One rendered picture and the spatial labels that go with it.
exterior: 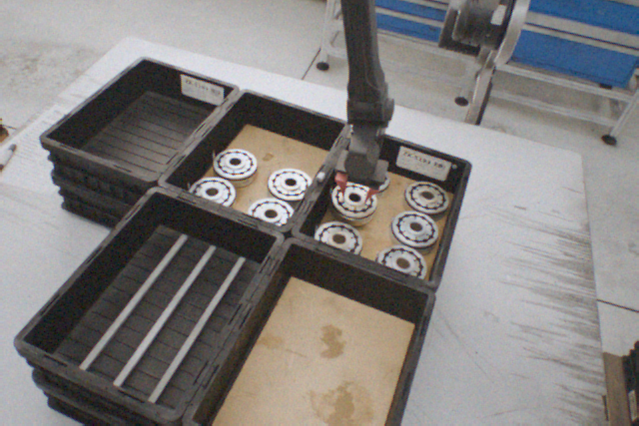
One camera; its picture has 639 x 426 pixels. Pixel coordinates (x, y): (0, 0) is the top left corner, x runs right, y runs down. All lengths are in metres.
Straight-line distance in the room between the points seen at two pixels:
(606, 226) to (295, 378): 2.09
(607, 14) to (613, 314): 1.41
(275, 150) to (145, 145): 0.32
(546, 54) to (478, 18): 1.70
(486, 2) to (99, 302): 1.08
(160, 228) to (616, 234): 2.16
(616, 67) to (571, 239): 1.70
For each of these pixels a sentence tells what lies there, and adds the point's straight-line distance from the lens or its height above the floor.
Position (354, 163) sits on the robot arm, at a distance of 1.02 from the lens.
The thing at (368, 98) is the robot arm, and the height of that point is 1.18.
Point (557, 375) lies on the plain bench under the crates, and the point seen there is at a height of 0.70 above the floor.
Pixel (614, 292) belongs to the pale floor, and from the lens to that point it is 2.59.
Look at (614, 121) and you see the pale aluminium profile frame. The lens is 3.33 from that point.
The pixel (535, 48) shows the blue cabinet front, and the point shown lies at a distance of 3.09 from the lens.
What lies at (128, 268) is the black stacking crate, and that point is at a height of 0.83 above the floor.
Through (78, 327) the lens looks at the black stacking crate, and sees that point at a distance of 1.10.
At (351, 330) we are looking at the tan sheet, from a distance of 1.07.
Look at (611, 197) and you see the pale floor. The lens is 3.04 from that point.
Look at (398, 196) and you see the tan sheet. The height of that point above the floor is 0.83.
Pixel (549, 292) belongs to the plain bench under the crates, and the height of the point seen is 0.70.
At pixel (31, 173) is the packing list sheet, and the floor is 0.70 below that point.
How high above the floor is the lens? 1.74
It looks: 44 degrees down
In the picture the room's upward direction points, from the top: 9 degrees clockwise
